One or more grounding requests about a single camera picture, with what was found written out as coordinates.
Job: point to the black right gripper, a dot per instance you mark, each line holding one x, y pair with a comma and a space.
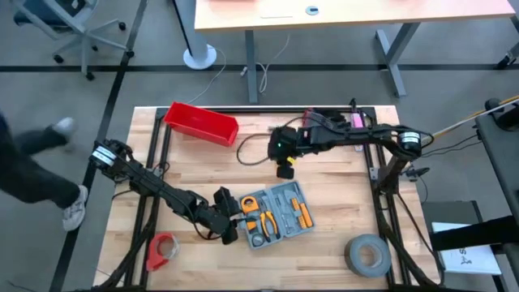
284, 142

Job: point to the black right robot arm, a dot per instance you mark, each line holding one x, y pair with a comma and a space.
344, 136

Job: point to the yellow tape measure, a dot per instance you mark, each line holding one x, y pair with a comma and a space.
249, 204

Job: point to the column with white round base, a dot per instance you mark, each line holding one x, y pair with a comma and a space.
198, 57

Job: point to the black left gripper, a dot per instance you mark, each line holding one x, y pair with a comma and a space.
227, 203

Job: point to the red tape dispenser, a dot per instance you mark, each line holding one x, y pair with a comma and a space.
154, 253

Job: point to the grey office chair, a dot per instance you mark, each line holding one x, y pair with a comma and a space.
81, 36

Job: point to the red plastic bin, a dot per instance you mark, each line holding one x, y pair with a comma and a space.
198, 121

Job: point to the grey round desk grommet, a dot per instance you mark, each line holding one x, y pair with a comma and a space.
311, 10

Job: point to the grey duct tape roll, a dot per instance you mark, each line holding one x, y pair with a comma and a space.
354, 259

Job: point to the black side table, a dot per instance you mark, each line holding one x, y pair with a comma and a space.
503, 162

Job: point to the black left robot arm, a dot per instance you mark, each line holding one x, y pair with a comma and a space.
150, 184

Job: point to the yellow screwdriver bit holder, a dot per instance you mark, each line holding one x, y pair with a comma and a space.
301, 221

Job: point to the person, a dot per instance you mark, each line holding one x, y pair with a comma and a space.
24, 174

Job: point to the wooden desk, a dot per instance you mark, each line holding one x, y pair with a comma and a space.
365, 12

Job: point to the white pole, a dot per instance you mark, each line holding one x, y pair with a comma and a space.
454, 127

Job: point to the yellow black pliers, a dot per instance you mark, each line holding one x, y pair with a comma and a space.
264, 224

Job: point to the small black clamp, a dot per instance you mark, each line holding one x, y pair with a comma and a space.
354, 104

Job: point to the yellow torx bit holder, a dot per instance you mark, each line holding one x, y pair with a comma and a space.
295, 204

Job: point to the white printed paper sheet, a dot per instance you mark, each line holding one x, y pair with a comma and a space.
470, 259

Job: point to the yellow pole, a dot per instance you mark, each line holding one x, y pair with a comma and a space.
507, 100

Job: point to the dark desk leg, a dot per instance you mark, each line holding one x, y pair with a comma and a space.
509, 58

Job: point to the grey plastic tool case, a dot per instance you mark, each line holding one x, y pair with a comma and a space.
284, 237

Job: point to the black flat bar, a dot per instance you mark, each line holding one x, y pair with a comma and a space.
470, 235

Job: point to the yellow black hex key set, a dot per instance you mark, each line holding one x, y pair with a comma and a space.
251, 226

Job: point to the white flat pad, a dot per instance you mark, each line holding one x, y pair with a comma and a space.
275, 12

